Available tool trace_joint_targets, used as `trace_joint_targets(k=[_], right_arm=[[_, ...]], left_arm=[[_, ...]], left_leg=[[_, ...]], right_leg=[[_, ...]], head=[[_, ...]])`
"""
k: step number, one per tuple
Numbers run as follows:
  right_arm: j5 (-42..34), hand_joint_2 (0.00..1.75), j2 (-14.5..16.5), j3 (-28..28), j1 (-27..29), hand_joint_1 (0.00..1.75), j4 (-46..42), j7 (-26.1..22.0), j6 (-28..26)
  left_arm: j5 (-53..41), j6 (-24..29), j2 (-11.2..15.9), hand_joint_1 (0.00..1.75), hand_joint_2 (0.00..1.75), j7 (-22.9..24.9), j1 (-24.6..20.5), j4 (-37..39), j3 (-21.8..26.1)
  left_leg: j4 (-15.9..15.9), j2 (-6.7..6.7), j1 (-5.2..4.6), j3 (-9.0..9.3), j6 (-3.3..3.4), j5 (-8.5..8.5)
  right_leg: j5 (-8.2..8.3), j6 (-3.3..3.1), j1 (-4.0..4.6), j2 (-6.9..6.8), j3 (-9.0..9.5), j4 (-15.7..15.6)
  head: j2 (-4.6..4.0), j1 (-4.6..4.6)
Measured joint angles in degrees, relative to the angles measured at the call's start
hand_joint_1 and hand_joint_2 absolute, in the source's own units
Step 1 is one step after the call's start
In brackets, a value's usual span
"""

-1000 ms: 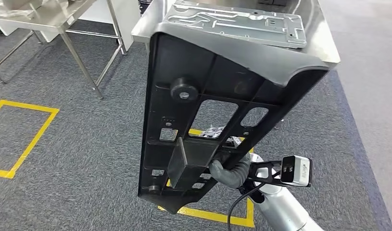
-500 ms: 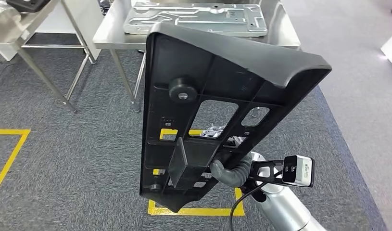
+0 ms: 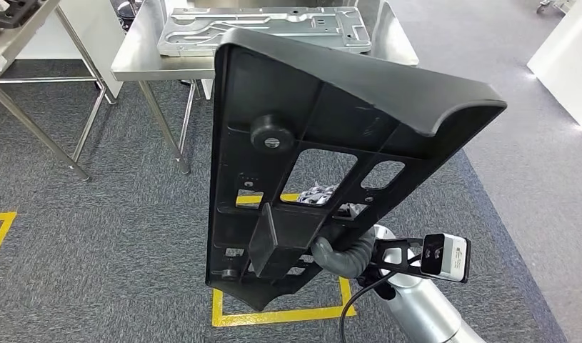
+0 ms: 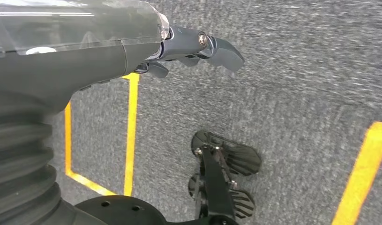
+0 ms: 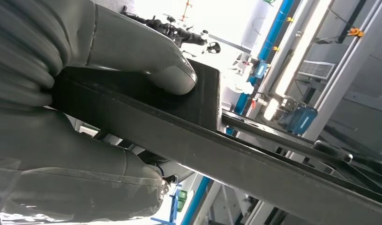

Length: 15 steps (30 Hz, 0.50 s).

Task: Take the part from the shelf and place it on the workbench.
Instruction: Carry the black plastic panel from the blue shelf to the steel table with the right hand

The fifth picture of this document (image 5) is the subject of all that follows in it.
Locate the strip light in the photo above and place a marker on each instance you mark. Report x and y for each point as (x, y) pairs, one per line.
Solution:
(299, 52)

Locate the black machine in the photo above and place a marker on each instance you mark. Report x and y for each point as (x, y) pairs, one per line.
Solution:
(178, 32)

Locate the small blue device box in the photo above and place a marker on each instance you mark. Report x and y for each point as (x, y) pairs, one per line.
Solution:
(260, 69)

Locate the aluminium frame post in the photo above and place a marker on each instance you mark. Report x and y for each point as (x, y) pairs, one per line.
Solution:
(349, 77)

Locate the orange hook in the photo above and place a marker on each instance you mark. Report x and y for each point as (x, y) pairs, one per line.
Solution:
(355, 32)

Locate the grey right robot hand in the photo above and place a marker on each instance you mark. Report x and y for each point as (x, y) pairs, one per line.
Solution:
(131, 46)

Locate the vent grille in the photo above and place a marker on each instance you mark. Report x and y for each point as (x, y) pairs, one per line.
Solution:
(316, 70)

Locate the large blue device box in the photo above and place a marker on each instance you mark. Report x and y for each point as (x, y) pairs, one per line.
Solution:
(301, 121)

